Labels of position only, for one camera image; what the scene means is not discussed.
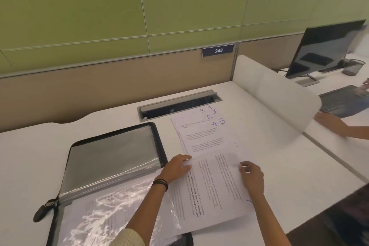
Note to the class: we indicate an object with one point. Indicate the person's right hand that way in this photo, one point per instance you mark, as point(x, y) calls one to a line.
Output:
point(255, 179)

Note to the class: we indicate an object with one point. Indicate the person's left hand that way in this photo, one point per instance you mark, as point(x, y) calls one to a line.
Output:
point(173, 169)

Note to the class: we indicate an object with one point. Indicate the person's right thumb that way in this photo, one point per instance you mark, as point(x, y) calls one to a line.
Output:
point(243, 169)

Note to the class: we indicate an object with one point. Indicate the person's left thumb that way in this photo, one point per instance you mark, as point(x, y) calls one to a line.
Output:
point(186, 168)

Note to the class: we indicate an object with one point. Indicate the printed white paper sheet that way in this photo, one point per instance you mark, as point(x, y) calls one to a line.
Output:
point(213, 196)

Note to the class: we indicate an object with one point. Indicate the person's left forearm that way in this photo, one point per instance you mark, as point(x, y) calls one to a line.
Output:
point(147, 211)

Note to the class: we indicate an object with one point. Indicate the another person's forearm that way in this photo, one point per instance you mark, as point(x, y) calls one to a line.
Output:
point(357, 133)

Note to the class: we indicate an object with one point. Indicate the person's right forearm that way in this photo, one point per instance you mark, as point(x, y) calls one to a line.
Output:
point(268, 219)

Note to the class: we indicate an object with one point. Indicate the black wrist bands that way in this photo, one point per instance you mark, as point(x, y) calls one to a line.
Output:
point(160, 183)

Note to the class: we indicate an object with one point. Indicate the stack of numbered paper sheets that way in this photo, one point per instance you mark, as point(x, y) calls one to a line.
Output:
point(201, 133)

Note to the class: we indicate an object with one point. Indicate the black display folder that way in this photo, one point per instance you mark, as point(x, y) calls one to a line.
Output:
point(112, 150)

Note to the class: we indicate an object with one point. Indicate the white desk divider screen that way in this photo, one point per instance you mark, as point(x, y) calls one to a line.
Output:
point(274, 96)

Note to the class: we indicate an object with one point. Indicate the cream knit sleeve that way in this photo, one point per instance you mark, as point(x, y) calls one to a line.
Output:
point(126, 238)

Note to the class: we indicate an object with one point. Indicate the clear sleeve with printed page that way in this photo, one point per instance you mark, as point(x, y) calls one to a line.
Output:
point(101, 217)

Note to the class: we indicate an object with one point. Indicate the black keyboard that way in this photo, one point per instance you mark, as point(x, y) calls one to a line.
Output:
point(343, 101)

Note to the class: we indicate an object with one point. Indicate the blue desk number sign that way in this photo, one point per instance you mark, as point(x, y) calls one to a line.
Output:
point(218, 50)

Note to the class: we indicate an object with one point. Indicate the beige desk partition panel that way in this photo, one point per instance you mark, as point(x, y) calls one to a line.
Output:
point(86, 87)

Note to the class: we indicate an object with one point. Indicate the black computer monitor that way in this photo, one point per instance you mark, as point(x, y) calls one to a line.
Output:
point(325, 49)

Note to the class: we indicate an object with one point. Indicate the black mesh pen cup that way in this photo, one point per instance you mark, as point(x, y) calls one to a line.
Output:
point(353, 67)

